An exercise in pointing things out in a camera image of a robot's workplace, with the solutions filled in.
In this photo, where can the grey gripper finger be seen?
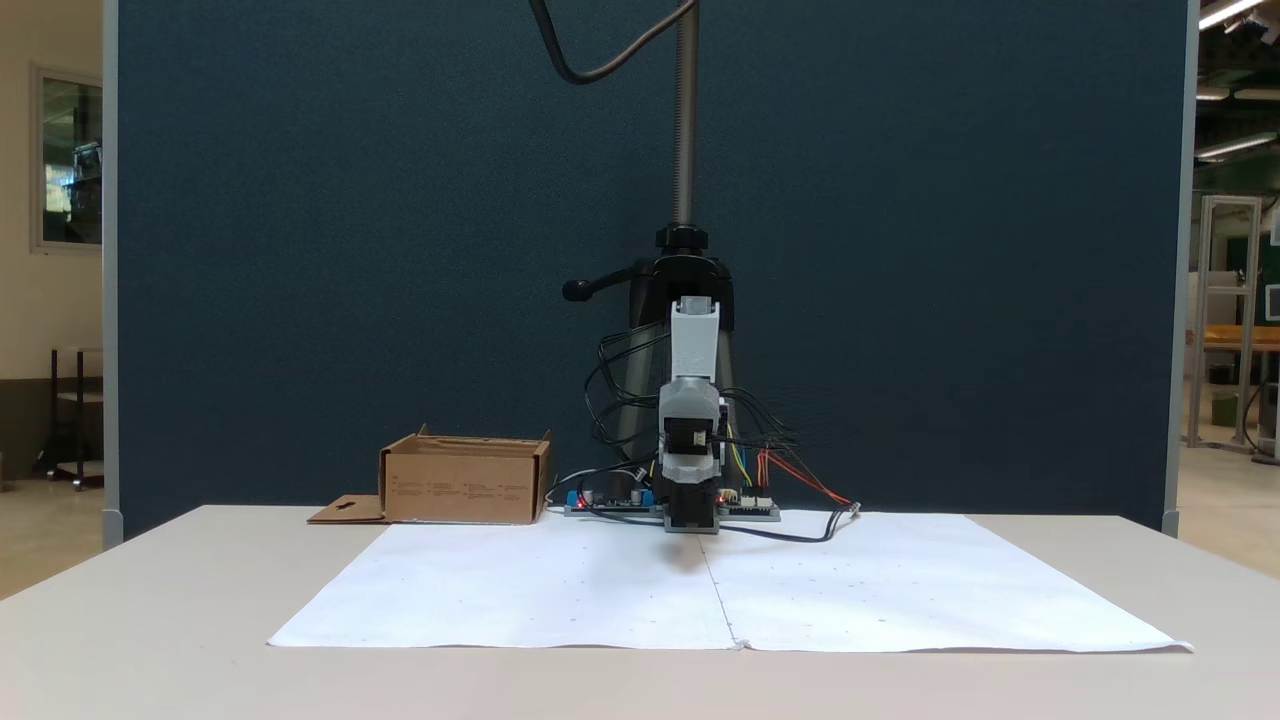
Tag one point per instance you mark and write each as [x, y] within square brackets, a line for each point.
[690, 468]

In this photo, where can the orange workshop table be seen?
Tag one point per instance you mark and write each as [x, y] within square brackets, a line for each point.
[1225, 338]

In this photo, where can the brown cardboard box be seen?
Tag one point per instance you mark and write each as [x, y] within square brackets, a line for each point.
[460, 490]

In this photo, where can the white paper sheet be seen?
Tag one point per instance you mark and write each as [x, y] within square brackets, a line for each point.
[520, 590]

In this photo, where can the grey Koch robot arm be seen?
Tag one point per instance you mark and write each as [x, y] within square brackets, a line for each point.
[695, 340]

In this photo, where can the framed wall window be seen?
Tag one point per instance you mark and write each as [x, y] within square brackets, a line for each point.
[70, 160]

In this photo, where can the dark blue partition panel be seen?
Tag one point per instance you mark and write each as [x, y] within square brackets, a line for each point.
[300, 250]

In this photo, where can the black shelf cart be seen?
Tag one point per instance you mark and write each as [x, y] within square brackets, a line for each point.
[80, 420]

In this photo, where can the long ceiling light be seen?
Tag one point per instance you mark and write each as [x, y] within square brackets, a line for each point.
[1225, 12]
[1235, 146]

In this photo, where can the blue circuit board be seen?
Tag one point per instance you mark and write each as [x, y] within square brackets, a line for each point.
[610, 505]

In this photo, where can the grey circuit board with jumpers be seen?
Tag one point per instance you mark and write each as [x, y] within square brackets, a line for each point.
[755, 512]

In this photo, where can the aluminium profile frame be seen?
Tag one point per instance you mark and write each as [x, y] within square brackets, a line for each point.
[1251, 300]

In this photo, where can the black and grey camera tripod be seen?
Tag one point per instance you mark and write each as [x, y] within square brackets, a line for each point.
[686, 120]

